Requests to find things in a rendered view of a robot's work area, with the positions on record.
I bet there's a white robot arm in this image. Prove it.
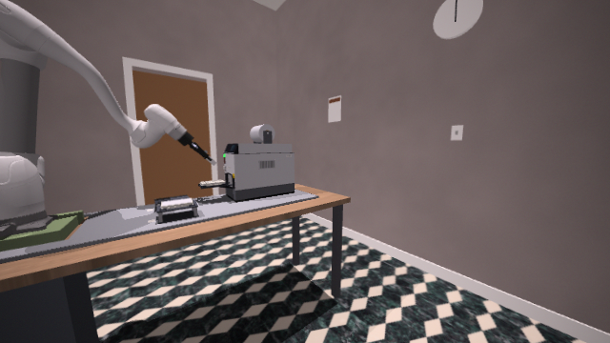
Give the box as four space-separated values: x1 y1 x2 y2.
0 0 187 238

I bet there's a white cylinder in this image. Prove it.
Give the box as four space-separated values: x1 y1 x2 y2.
250 124 275 143

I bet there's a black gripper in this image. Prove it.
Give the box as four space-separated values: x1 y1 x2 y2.
178 132 216 165

